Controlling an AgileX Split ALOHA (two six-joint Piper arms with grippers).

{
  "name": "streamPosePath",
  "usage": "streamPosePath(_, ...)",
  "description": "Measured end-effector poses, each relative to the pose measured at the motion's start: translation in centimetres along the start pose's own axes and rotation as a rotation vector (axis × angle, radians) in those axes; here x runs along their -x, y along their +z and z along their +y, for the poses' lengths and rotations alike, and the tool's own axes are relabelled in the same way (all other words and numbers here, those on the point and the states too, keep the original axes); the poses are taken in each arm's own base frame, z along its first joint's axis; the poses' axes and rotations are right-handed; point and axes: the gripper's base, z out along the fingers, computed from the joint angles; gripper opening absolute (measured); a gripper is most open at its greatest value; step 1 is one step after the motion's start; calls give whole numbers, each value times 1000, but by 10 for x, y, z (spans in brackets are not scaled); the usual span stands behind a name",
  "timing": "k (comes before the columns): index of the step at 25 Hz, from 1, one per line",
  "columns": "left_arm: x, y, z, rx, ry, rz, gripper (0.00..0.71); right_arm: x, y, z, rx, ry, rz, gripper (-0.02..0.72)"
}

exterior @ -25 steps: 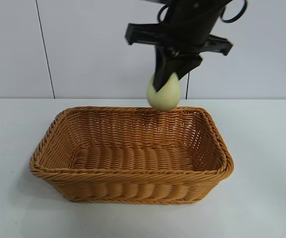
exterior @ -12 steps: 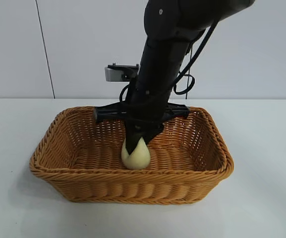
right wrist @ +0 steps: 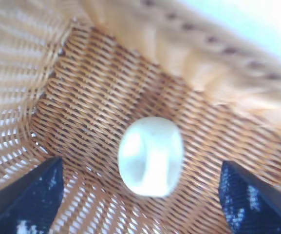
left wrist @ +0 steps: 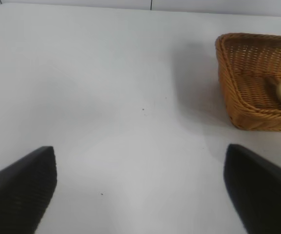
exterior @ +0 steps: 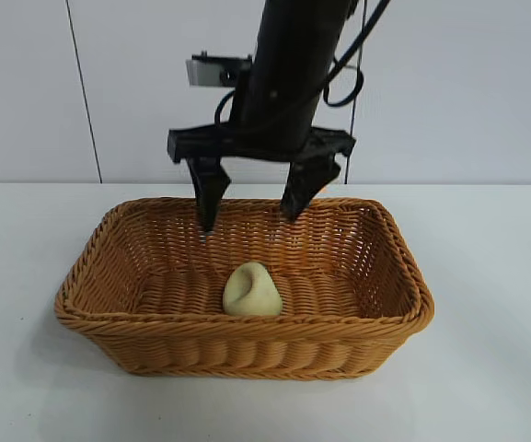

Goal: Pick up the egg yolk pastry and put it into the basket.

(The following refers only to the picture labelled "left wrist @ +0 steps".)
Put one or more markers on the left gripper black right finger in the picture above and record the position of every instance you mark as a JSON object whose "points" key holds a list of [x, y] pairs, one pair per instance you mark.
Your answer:
{"points": [[264, 192]]}

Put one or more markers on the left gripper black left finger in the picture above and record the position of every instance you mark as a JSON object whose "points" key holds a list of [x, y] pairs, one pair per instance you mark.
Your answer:
{"points": [[18, 195]]}

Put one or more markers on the woven wicker basket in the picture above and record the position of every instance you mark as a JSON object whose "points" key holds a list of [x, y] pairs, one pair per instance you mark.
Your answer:
{"points": [[247, 92]]}

